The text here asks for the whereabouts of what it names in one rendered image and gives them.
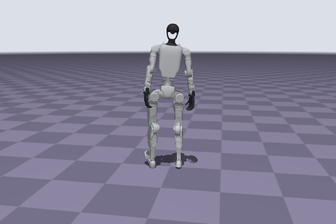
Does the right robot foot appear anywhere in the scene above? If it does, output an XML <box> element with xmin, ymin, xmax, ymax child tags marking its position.
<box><xmin>175</xmin><ymin>159</ymin><xmax>183</xmax><ymax>167</ymax></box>

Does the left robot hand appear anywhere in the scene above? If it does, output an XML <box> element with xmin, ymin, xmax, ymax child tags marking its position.
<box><xmin>143</xmin><ymin>88</ymin><xmax>152</xmax><ymax>108</ymax></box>

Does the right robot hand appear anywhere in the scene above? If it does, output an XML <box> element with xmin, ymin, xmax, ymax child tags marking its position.
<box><xmin>185</xmin><ymin>90</ymin><xmax>195</xmax><ymax>111</ymax></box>

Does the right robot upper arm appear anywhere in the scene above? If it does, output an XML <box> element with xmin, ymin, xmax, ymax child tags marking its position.
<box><xmin>182</xmin><ymin>47</ymin><xmax>192</xmax><ymax>76</ymax></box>

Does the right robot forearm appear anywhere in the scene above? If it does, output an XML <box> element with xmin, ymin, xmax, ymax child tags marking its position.
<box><xmin>187</xmin><ymin>70</ymin><xmax>195</xmax><ymax>95</ymax></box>

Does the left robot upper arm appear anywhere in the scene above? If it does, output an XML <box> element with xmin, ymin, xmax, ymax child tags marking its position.
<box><xmin>149</xmin><ymin>45</ymin><xmax>161</xmax><ymax>73</ymax></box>

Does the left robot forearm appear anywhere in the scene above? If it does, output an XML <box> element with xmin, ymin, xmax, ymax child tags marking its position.
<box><xmin>143</xmin><ymin>66</ymin><xmax>153</xmax><ymax>92</ymax></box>

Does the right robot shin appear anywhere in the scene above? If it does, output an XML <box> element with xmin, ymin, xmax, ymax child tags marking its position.
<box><xmin>175</xmin><ymin>125</ymin><xmax>183</xmax><ymax>161</ymax></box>

